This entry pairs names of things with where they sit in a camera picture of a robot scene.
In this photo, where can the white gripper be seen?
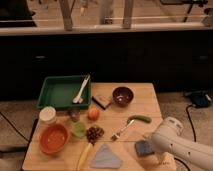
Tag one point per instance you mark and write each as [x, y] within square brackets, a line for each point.
[163, 158]

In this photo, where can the blue sponge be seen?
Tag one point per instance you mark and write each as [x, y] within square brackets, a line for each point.
[143, 148]

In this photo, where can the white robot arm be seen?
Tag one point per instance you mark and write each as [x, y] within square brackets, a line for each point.
[167, 138]

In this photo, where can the purple bowl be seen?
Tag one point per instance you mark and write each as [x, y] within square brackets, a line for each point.
[122, 96]

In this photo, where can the orange bowl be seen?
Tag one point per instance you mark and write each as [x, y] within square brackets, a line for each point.
[53, 139]

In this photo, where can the green cucumber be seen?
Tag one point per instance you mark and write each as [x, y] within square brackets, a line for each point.
[143, 118]

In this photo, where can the grey triangular cloth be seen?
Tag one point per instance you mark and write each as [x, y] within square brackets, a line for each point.
[105, 159]

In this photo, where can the dark blue floor device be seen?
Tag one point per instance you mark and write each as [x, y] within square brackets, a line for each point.
[199, 99]

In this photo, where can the bunch of dark grapes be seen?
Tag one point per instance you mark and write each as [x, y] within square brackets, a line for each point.
[94, 133]

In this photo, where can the yellow banana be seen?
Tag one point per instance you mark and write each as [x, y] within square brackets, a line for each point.
[83, 156]

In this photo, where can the orange fruit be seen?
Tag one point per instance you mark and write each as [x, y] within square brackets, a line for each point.
[93, 114]

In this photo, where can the brown wooden block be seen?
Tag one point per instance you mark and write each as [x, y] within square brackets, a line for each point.
[101, 100]

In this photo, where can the small green cup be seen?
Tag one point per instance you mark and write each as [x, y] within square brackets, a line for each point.
[79, 129]

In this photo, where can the white plastic spoon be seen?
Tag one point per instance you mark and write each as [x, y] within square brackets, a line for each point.
[78, 98]

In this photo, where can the white lidded jar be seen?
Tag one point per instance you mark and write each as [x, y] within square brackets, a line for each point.
[48, 115]

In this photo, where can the green plastic tray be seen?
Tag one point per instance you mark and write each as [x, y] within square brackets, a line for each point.
[59, 92]

